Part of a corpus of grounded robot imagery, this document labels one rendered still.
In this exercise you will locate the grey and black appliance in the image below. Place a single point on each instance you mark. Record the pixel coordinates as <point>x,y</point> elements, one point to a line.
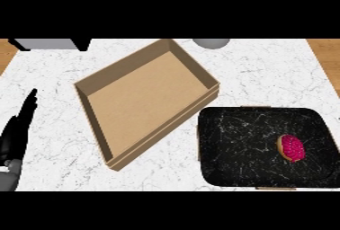
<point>50,44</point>

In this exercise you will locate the brown cardboard box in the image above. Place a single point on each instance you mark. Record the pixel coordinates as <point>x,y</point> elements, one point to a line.
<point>141,99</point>

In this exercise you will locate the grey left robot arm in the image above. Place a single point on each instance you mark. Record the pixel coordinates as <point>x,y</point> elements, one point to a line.
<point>8,176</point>

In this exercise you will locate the black marbled tray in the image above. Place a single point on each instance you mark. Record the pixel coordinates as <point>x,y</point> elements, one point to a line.
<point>248,149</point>

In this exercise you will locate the grey round object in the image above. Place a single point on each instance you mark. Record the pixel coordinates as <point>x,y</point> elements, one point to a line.
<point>212,43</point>

